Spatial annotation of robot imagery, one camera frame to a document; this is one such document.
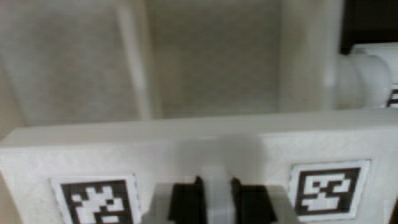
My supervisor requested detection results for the white cabinet body box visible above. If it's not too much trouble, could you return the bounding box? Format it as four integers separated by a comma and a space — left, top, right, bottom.
0, 0, 345, 137

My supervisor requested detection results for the white cabinet door panel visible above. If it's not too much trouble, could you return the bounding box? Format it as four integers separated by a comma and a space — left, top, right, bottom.
0, 109, 398, 224

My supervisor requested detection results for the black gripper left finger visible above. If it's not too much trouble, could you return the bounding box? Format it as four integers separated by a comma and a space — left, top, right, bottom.
148, 175, 208, 224

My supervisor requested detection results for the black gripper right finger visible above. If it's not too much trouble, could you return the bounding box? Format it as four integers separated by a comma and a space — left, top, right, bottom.
230, 177, 301, 224

